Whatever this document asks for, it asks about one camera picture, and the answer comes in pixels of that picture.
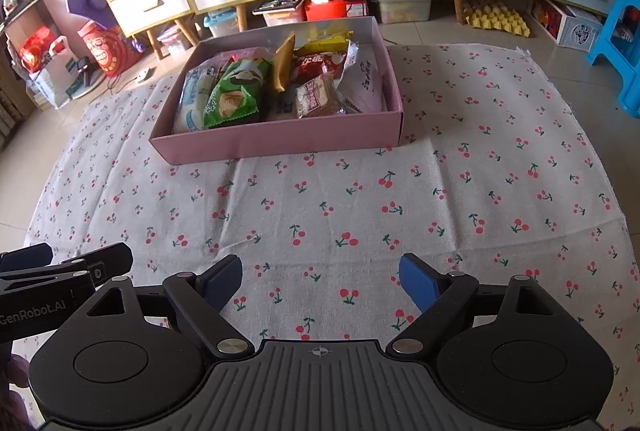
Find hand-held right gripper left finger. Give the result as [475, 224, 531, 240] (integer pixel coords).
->
[80, 254, 252, 360]

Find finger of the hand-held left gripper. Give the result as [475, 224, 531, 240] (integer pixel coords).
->
[0, 243, 134, 298]
[0, 243, 53, 273]

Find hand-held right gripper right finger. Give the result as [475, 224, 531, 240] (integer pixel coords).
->
[390, 253, 559, 358]

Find pink cardboard box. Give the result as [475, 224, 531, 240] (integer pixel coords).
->
[150, 16, 405, 166]

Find large bread packet blue label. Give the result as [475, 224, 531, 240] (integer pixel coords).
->
[172, 63, 221, 135]

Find green chips packet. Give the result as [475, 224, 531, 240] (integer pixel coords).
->
[202, 57, 275, 130]

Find long bread packet blue label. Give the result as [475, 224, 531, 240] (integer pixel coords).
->
[267, 90, 301, 122]

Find brown cracker packet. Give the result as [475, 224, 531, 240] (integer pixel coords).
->
[294, 73, 347, 118]

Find white packet red logo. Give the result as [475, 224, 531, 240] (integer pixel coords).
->
[334, 40, 387, 114]

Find orange snack packet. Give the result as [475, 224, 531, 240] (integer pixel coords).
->
[271, 32, 297, 94]

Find red snack packet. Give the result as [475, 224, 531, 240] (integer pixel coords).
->
[294, 52, 346, 82]

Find yellow snack packet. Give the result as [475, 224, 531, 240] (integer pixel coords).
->
[295, 26, 351, 56]

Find cherry print cloth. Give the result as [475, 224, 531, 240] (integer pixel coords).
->
[11, 42, 630, 431]

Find white shopping bag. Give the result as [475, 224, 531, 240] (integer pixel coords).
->
[29, 36, 85, 110]

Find black device on white base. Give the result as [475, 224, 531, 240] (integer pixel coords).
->
[70, 55, 110, 100]

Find red cartoon bag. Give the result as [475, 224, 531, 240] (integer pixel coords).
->
[76, 21, 140, 78]

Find red gift bag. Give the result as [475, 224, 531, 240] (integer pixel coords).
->
[19, 26, 60, 72]

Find clear storage bin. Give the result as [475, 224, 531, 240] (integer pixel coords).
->
[157, 23, 195, 58]

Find blue lid storage bin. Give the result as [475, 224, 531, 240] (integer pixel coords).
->
[204, 8, 242, 39]

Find clear bin orange contents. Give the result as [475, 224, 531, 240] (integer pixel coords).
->
[372, 0, 437, 25]

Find white lid storage bin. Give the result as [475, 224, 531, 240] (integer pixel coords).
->
[252, 0, 307, 28]

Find yellow egg carton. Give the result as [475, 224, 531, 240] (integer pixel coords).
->
[462, 0, 532, 36]

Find red toy box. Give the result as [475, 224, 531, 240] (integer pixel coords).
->
[530, 0, 565, 38]

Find white printed crate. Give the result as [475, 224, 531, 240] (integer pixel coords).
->
[555, 5, 605, 50]

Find blue plastic stool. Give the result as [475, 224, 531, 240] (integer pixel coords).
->
[585, 0, 640, 118]

